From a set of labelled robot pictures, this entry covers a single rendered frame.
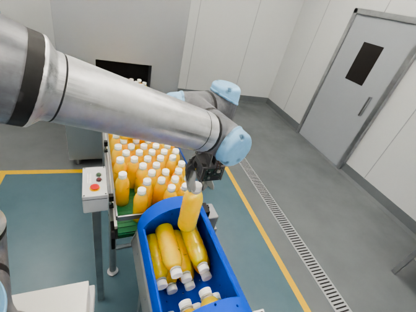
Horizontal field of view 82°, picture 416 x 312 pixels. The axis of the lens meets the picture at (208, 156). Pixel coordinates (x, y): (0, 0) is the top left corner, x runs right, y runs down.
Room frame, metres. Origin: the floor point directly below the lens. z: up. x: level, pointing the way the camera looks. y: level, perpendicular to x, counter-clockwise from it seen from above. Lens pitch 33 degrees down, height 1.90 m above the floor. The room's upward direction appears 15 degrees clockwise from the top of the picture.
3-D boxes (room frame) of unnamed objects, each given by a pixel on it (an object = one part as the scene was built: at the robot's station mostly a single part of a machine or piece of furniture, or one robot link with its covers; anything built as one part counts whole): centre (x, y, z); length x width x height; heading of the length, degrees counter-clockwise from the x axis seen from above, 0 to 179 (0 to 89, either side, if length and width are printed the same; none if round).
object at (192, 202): (0.60, 0.01, 1.28); 0.07 x 0.07 x 0.19
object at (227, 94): (0.58, 0.00, 1.68); 0.09 x 0.08 x 0.11; 134
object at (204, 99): (0.50, 0.06, 1.68); 0.11 x 0.11 x 0.08; 44
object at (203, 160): (0.58, 0.00, 1.52); 0.09 x 0.08 x 0.12; 30
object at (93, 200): (0.79, 0.47, 1.05); 0.20 x 0.10 x 0.10; 30
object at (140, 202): (0.81, 0.26, 0.99); 0.07 x 0.07 x 0.19
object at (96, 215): (0.79, 0.47, 0.50); 0.04 x 0.04 x 1.00; 30
